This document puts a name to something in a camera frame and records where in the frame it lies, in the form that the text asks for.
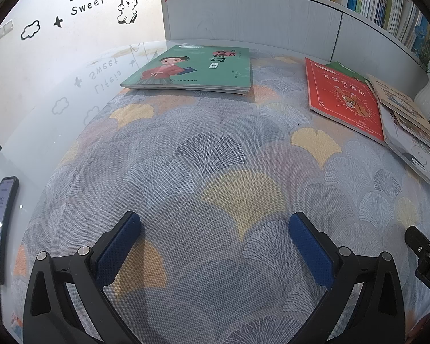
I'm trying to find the white bookshelf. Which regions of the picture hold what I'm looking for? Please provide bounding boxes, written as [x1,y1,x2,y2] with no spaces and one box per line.
[159,0,430,76]

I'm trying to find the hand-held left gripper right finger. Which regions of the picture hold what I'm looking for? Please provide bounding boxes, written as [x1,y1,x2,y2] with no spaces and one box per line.
[288,212,405,344]

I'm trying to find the dark green book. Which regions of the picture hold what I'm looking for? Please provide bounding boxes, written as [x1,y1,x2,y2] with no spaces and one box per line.
[324,61,371,85]

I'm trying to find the black smartphone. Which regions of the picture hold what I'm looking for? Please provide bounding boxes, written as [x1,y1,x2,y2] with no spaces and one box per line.
[0,176,20,285]

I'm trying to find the white ceramic vase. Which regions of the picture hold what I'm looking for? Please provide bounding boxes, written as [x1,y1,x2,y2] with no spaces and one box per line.
[414,73,430,120]

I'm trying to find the red book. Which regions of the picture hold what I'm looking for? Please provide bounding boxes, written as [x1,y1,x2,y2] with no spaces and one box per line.
[304,57,386,144]

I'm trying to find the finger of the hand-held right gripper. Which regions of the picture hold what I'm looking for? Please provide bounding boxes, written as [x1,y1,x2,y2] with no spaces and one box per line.
[405,226,430,263]

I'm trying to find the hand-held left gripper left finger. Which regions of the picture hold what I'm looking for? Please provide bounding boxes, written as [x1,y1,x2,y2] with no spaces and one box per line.
[23,211,142,344]

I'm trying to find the teal book with girl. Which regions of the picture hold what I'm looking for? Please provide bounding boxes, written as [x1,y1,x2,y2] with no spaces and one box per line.
[121,45,251,96]

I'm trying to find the beige picture book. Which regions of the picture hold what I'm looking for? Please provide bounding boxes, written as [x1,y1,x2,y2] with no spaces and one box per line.
[365,75,430,138]

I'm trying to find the meadow cover book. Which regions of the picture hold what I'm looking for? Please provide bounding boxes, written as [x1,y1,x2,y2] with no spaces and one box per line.
[394,122,430,151]

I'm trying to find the fan-patterned tablecloth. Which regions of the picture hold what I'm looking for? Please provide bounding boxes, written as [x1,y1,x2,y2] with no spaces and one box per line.
[11,48,430,344]

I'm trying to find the row of white and blue books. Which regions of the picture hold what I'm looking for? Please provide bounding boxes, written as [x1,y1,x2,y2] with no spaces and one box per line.
[346,0,430,52]

